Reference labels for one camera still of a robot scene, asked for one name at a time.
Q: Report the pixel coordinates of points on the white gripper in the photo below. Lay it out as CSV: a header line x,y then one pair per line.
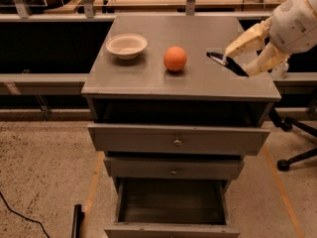
x,y
292,27

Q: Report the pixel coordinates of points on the dark blue rxbar packet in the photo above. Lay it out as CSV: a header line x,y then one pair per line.
x,y
226,62

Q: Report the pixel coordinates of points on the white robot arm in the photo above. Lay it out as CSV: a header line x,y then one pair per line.
x,y
291,29

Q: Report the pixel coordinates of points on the grey drawer cabinet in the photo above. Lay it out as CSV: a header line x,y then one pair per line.
x,y
141,91

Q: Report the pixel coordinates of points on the grey top drawer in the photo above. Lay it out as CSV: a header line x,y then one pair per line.
x,y
166,139

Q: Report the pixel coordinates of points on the grey middle drawer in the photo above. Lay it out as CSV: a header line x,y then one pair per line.
x,y
119,167

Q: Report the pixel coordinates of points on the grey open bottom drawer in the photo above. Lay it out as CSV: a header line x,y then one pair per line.
x,y
170,208

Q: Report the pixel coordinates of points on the clear sanitizer bottle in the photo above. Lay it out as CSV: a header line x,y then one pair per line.
x,y
280,71

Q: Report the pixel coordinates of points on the orange ball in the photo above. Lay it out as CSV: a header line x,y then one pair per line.
x,y
175,59

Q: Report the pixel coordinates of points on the white paper bowl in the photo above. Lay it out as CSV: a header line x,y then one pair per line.
x,y
126,46

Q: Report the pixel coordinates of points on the metal railing frame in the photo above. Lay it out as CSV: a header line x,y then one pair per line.
x,y
67,10

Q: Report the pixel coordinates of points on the black floor bracket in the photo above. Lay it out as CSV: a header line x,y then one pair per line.
x,y
76,222

